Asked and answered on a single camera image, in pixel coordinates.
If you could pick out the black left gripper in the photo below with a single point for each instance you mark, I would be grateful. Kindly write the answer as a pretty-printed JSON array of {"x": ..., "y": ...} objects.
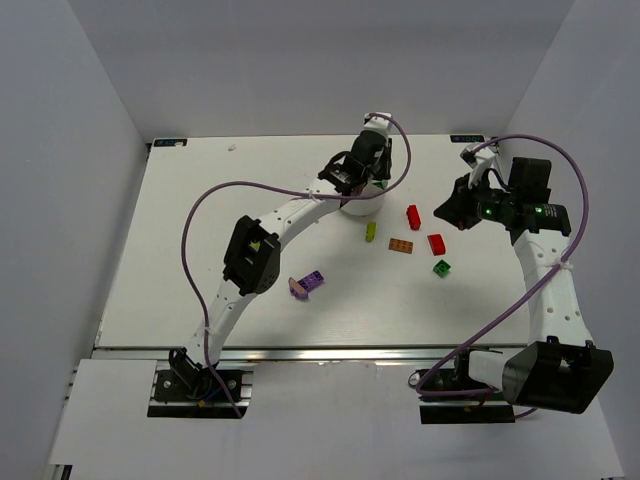
[{"x": 378, "y": 163}]

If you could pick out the blue label sticker left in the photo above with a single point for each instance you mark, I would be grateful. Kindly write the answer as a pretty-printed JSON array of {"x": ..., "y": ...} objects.
[{"x": 169, "y": 143}]

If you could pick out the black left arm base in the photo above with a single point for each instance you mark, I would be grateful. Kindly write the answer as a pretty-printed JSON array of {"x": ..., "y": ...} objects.
[{"x": 187, "y": 390}]

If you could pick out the red curved lego brick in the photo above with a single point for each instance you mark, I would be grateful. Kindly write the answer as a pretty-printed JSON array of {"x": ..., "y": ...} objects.
[{"x": 437, "y": 244}]

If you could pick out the lime green curved lego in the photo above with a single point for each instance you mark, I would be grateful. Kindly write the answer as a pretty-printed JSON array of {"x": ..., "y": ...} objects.
[{"x": 370, "y": 231}]

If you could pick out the white round divided container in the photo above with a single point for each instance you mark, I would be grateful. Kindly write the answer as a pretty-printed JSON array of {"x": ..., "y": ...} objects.
[{"x": 361, "y": 208}]

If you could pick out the blue label sticker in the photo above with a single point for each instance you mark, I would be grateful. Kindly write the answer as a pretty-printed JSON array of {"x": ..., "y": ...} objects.
[
  {"x": 466, "y": 138},
  {"x": 169, "y": 143}
]

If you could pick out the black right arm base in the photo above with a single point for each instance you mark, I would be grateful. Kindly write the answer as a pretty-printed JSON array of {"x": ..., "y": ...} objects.
[{"x": 450, "y": 396}]

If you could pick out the dark green square lego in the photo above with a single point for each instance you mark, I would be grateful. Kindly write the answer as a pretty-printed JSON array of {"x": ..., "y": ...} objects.
[{"x": 442, "y": 268}]

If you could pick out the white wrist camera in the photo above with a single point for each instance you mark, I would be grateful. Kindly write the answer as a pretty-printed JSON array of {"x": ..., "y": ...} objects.
[
  {"x": 480, "y": 157},
  {"x": 377, "y": 122}
]

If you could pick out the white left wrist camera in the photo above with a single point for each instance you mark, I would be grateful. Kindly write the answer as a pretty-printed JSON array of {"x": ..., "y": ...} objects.
[{"x": 377, "y": 122}]

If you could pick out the aluminium table front rail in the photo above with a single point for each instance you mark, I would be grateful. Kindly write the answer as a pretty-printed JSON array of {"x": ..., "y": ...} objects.
[{"x": 274, "y": 354}]

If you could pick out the red long lego brick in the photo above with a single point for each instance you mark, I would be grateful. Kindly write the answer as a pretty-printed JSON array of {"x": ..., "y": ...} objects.
[{"x": 413, "y": 217}]

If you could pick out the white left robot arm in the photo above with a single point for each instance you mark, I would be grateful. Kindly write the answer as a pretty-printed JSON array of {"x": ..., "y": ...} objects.
[{"x": 252, "y": 260}]

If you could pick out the blue label sticker right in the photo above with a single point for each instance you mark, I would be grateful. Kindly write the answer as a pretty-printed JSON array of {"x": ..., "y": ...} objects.
[{"x": 466, "y": 138}]

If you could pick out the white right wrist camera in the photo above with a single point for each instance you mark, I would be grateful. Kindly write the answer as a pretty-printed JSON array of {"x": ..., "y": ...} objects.
[{"x": 480, "y": 157}]

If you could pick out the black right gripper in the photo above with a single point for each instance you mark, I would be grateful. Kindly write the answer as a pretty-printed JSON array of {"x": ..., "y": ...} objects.
[{"x": 461, "y": 203}]

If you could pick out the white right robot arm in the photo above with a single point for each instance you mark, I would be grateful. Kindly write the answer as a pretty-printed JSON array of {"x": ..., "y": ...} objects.
[{"x": 560, "y": 369}]

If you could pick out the purple lego assembly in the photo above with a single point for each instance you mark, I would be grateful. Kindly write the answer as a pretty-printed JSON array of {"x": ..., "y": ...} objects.
[{"x": 301, "y": 288}]

